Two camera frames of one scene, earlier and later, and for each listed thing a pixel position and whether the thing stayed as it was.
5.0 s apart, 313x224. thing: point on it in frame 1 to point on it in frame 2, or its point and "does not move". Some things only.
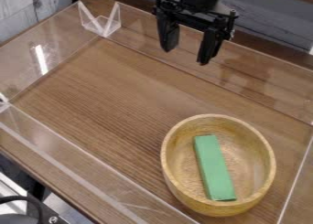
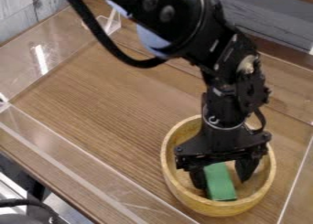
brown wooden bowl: (249, 160) does not move
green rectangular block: (214, 168) does not move
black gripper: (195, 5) to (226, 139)
